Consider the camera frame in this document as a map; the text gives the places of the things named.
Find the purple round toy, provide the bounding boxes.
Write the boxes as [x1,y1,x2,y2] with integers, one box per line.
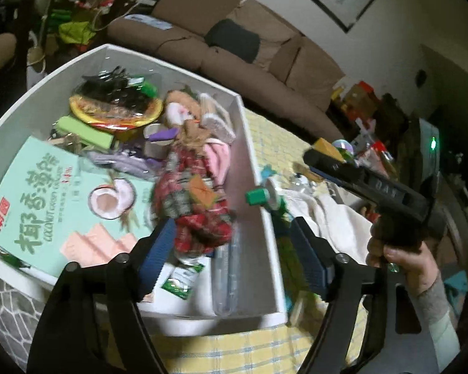
[331,139,355,160]

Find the grey stone-pattern desktop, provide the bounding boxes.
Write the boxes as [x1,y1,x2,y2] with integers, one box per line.
[0,109,375,374]

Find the dark box with green light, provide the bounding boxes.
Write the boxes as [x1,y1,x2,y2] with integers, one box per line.
[415,118,442,174]

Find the black hair clips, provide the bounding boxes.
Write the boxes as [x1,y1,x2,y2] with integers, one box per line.
[77,66,149,114]

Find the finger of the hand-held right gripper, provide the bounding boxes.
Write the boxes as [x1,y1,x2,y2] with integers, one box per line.
[303,147,366,192]

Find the green snack box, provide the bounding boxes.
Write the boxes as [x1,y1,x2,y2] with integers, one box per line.
[0,136,157,278]

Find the jar with yellow lid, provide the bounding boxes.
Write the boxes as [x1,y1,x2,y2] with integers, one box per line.
[313,137,346,163]

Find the pink cloth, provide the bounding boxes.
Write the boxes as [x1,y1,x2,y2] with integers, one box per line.
[202,143,232,188]

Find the person's right hand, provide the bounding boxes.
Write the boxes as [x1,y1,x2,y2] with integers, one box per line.
[366,236,440,300]

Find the purple and white cup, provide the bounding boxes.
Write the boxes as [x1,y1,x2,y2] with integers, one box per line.
[144,124,179,157]

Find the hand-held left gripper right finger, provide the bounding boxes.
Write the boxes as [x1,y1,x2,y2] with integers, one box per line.
[290,216,439,374]

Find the white storage box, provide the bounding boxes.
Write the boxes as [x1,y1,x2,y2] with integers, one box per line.
[0,44,287,330]

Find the blue face mask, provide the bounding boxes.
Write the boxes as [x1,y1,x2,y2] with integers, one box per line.
[124,13,173,31]

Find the brown sofa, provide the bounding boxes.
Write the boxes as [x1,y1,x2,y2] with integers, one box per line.
[107,0,346,141]

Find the yellow round packet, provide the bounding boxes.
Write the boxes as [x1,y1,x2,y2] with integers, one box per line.
[69,93,163,130]

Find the doll in red plaid dress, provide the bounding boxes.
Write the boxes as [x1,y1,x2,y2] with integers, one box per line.
[152,89,238,251]

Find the person's right forearm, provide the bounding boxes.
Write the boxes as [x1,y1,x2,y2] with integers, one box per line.
[407,269,461,364]

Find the green capped tube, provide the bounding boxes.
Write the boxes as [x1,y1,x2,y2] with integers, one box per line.
[245,185,286,213]

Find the yellow checked tablecloth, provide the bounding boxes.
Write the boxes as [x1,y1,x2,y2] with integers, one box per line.
[168,109,375,374]

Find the lime green rectangular case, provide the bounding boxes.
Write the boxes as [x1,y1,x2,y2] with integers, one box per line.
[58,116,115,149]

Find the clear plastic tube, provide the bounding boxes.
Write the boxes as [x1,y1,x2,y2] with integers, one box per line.
[214,232,251,317]

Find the black cushion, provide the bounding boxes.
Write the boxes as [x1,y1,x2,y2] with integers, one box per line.
[204,18,261,64]

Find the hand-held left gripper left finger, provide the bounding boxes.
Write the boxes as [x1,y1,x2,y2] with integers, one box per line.
[25,218,178,374]

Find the white towel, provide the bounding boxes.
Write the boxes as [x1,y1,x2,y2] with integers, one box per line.
[286,189,375,260]

